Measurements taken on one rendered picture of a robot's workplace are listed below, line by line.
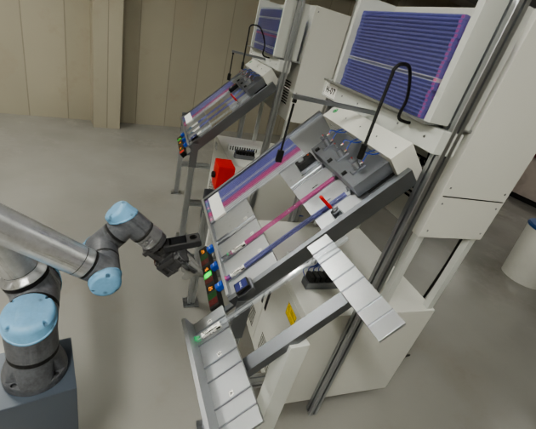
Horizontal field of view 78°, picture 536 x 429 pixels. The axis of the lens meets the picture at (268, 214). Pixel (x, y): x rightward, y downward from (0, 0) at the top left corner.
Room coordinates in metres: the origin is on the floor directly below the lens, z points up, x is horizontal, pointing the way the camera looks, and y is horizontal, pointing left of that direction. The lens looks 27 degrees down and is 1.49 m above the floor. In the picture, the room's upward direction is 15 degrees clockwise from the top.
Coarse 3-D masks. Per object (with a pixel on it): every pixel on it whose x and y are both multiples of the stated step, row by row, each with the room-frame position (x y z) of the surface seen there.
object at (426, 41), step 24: (360, 24) 1.50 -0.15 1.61; (384, 24) 1.36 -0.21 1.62; (408, 24) 1.24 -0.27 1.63; (432, 24) 1.14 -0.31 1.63; (456, 24) 1.06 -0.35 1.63; (360, 48) 1.45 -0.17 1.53; (384, 48) 1.31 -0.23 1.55; (408, 48) 1.20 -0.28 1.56; (432, 48) 1.11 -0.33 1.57; (456, 48) 1.05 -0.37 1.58; (360, 72) 1.40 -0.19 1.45; (384, 72) 1.27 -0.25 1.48; (432, 72) 1.07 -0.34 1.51; (432, 96) 1.05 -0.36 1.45
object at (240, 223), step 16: (240, 208) 1.27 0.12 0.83; (224, 224) 1.22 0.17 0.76; (240, 224) 1.17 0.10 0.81; (256, 224) 1.13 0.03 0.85; (224, 240) 1.12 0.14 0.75; (240, 240) 1.08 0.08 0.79; (256, 240) 1.05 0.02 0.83; (224, 256) 1.04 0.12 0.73; (240, 256) 1.00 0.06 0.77; (272, 256) 0.94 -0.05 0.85; (240, 272) 0.92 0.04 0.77; (256, 272) 0.90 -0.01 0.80
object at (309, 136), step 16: (304, 128) 1.61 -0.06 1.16; (320, 128) 1.53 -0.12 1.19; (304, 144) 1.48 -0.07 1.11; (288, 176) 1.31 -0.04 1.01; (304, 176) 1.26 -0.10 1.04; (320, 176) 1.22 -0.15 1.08; (304, 192) 1.17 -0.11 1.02; (320, 192) 1.13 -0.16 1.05; (336, 192) 1.09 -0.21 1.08; (320, 208) 1.06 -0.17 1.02; (320, 224) 0.99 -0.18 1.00
